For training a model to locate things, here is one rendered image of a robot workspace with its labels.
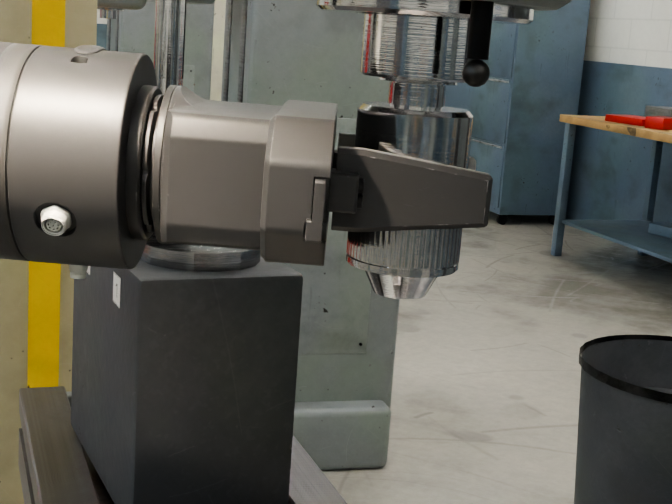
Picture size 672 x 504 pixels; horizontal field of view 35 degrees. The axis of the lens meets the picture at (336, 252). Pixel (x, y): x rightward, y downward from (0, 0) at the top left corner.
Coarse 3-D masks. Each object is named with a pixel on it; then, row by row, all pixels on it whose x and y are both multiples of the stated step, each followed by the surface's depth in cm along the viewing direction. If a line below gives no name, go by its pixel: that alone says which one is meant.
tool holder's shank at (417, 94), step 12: (396, 84) 42; (408, 84) 42; (420, 84) 42; (432, 84) 42; (444, 84) 42; (456, 84) 43; (396, 96) 42; (408, 96) 42; (420, 96) 42; (432, 96) 42; (444, 96) 43; (420, 108) 42; (432, 108) 42
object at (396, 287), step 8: (368, 272) 44; (376, 280) 44; (384, 280) 44; (392, 280) 43; (400, 280) 43; (408, 280) 43; (416, 280) 43; (424, 280) 44; (432, 280) 44; (376, 288) 44; (384, 288) 44; (392, 288) 44; (400, 288) 44; (408, 288) 44; (416, 288) 44; (424, 288) 44; (384, 296) 44; (392, 296) 44; (400, 296) 44; (408, 296) 44; (416, 296) 44; (424, 296) 45
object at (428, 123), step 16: (368, 112) 42; (384, 112) 41; (400, 112) 41; (416, 112) 41; (432, 112) 41; (448, 112) 42; (464, 112) 42; (368, 128) 42; (384, 128) 42; (400, 128) 41; (416, 128) 41; (432, 128) 41; (448, 128) 41; (464, 128) 42
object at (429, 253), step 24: (360, 144) 43; (384, 144) 42; (408, 144) 41; (432, 144) 41; (456, 144) 42; (360, 240) 43; (384, 240) 42; (408, 240) 42; (432, 240) 42; (456, 240) 43; (360, 264) 43; (384, 264) 42; (408, 264) 42; (432, 264) 43; (456, 264) 44
